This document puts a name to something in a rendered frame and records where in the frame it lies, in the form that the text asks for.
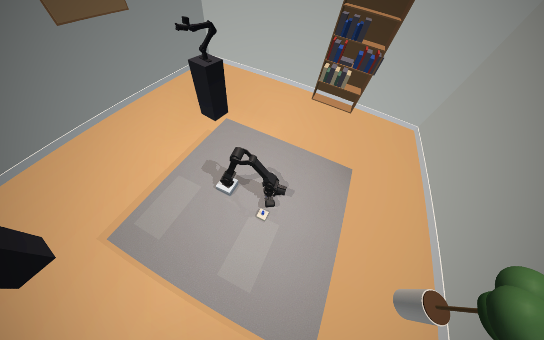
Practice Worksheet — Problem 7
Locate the cream square block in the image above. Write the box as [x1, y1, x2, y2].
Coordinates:
[256, 209, 269, 221]

